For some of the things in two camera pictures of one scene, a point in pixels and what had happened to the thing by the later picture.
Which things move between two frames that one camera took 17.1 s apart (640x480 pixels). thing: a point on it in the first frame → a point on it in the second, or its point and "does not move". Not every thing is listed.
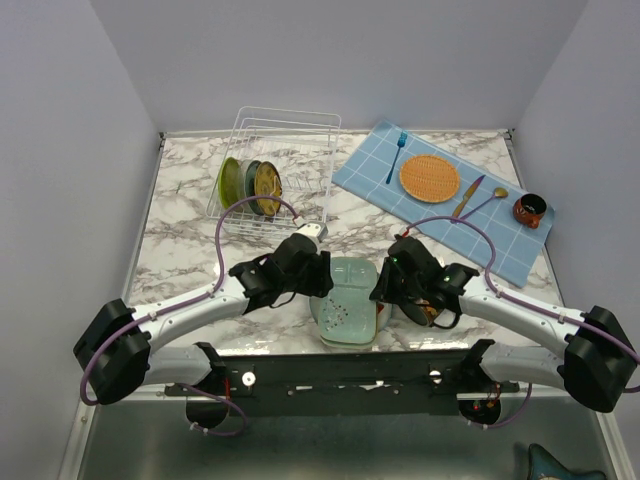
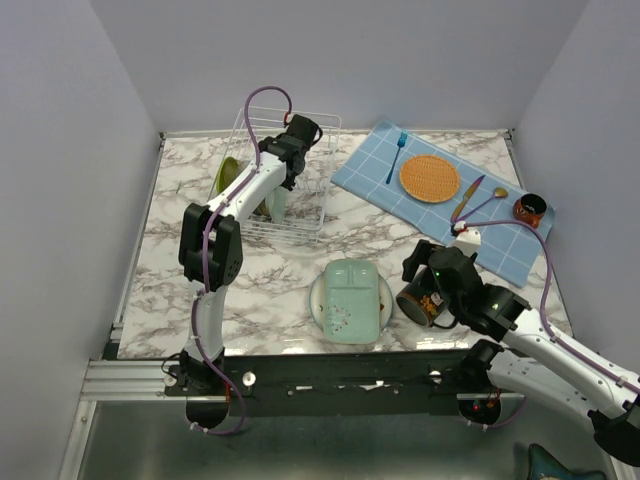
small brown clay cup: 529,209 does not move
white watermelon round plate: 384,320 does not move
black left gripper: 322,283 → 288,182
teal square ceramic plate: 348,315 → 277,202
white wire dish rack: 278,167 does not move
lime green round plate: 230,182 does not move
